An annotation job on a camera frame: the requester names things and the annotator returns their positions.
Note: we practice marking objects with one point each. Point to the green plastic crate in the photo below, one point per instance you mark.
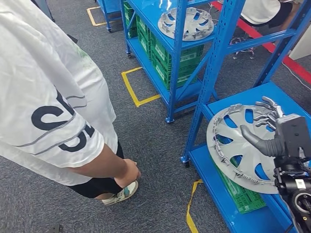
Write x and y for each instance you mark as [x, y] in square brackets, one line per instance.
[167, 54]
[143, 35]
[130, 19]
[245, 202]
[170, 77]

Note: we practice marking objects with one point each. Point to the chrome chair base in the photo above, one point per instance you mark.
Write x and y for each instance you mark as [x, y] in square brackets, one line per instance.
[243, 48]

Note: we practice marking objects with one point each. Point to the white desk panel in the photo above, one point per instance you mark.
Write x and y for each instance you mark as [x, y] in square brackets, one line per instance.
[301, 46]

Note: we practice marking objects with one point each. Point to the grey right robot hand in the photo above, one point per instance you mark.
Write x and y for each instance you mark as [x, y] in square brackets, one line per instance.
[265, 144]

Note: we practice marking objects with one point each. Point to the yellow floor tape marking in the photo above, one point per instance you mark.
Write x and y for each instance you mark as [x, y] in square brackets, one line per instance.
[132, 90]
[91, 17]
[190, 205]

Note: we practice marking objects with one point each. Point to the red floor tape line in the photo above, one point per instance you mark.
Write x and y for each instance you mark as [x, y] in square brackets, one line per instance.
[296, 66]

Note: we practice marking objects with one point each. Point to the person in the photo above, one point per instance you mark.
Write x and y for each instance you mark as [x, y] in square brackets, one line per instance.
[260, 11]
[36, 80]

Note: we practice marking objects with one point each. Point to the person's right hand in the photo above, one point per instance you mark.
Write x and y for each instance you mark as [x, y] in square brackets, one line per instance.
[128, 173]

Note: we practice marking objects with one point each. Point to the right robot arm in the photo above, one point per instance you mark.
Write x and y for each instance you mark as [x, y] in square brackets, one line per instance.
[289, 186]

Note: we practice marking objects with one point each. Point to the person's right forearm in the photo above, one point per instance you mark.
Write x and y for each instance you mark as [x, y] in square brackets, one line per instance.
[102, 164]

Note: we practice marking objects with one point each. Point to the grey plastic hubcap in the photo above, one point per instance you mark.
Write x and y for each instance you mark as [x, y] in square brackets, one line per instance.
[233, 141]
[192, 24]

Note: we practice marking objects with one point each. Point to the blue metal shelf rack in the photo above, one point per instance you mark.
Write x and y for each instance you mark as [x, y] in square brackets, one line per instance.
[199, 96]
[109, 6]
[174, 80]

